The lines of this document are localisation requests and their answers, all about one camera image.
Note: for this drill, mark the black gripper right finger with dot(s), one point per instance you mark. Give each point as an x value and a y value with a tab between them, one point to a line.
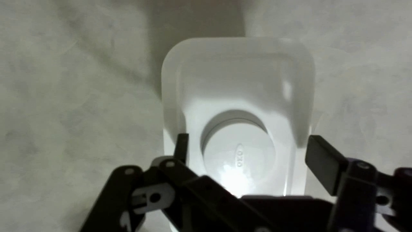
361	194

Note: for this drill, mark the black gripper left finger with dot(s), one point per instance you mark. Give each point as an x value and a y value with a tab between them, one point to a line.
188	202

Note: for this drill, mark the white plastic cup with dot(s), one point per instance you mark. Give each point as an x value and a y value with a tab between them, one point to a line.
240	108

